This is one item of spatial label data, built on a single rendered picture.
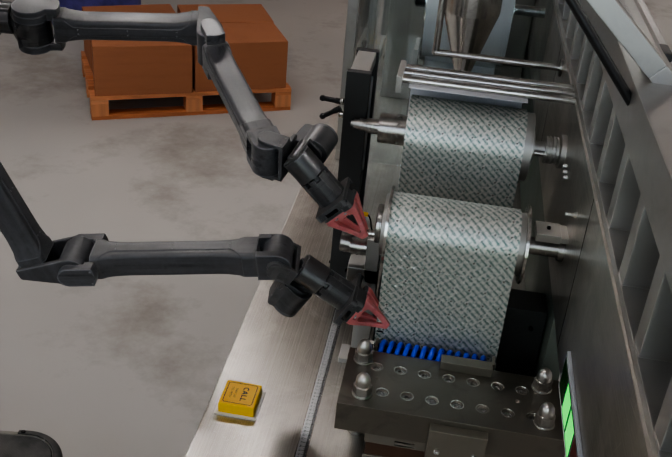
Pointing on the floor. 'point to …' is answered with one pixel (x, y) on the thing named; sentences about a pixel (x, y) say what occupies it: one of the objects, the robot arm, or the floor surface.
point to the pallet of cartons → (184, 64)
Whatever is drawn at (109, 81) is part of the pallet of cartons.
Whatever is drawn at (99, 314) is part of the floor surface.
